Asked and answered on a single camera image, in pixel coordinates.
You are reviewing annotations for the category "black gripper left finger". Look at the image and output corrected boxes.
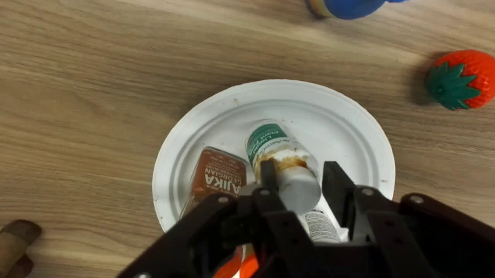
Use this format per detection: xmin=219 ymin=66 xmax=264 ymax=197
xmin=117 ymin=158 xmax=331 ymax=278

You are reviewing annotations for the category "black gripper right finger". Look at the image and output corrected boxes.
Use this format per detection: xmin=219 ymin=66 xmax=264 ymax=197
xmin=322 ymin=161 xmax=495 ymax=278

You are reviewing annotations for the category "red lid spice jar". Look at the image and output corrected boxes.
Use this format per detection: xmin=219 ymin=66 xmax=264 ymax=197
xmin=185 ymin=146 xmax=260 ymax=278

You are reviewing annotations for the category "green label white bottle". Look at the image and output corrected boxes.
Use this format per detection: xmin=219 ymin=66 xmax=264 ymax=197
xmin=246 ymin=123 xmax=322 ymax=214

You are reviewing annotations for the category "red strawberry toy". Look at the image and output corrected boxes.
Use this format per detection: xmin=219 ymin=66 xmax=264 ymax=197
xmin=424 ymin=50 xmax=495 ymax=112

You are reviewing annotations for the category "white paper plate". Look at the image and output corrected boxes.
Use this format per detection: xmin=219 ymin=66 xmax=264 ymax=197
xmin=151 ymin=78 xmax=397 ymax=237

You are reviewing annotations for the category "brown moose plush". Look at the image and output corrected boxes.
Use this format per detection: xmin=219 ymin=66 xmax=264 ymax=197
xmin=0 ymin=220 xmax=43 ymax=278

